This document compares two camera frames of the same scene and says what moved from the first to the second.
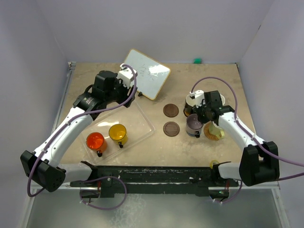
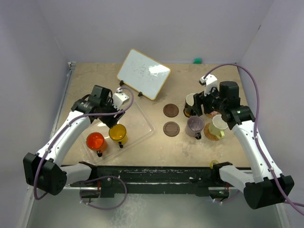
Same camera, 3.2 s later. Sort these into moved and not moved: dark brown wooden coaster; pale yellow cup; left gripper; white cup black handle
Moved: left gripper
Not moved: dark brown wooden coaster; pale yellow cup; white cup black handle
